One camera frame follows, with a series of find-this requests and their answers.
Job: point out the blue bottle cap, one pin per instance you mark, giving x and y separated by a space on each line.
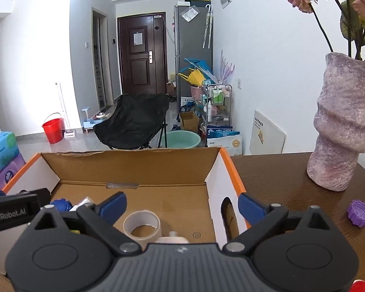
60 205

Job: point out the blue tissue pack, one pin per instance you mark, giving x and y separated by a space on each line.
1 149

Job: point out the white board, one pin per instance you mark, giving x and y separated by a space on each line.
267 133

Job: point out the blue plastic item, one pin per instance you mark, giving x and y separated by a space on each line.
200 65

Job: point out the white folded umbrella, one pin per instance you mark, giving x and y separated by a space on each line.
207 27

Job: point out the white paper on door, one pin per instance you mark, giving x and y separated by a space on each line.
138 38

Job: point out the metal trolley rack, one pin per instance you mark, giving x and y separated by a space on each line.
211 121

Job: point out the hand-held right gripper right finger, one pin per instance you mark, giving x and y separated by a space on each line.
251 210

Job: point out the black folding chair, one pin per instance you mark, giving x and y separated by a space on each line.
130 118

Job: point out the clear plastic bag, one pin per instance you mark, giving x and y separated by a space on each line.
190 13

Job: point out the white mop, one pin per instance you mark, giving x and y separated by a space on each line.
70 133

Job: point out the white printed bag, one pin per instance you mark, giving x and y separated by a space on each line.
231 146

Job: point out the yellow green bottle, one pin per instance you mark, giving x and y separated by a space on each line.
74 231

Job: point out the green plastic basin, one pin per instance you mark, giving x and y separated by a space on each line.
182 141

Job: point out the blue pet feeder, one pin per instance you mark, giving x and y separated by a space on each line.
88 124

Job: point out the blue white package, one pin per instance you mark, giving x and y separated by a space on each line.
187 106

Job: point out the green lotion bottle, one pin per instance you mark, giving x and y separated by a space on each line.
219 97

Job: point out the dark brown entrance door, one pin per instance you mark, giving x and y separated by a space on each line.
133 73

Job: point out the small brown cardboard box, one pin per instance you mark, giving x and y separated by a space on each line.
188 121

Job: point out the grey refrigerator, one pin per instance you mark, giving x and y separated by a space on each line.
191 51

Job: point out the pink bucket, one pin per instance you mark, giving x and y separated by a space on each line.
196 92

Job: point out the purple ribbed cap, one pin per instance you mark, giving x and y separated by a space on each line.
359 214

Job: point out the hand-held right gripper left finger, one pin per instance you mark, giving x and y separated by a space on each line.
114 210

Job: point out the silver white object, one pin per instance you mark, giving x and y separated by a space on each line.
83 202

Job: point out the orange white cardboard box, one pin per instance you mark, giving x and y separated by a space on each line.
170 200

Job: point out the red bucket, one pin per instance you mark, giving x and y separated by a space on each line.
53 130

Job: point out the blue printed bag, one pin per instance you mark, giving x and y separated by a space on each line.
219 131

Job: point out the purple feather decoration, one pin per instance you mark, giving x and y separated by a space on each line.
228 70

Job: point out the beige tape roll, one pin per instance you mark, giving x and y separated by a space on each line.
141 241

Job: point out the interior door frame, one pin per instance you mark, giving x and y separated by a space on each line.
95 51

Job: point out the pink textured vase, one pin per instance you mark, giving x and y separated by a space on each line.
340 127

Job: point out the white wall socket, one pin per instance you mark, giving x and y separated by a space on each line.
239 83

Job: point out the yellow watering can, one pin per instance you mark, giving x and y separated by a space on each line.
196 77

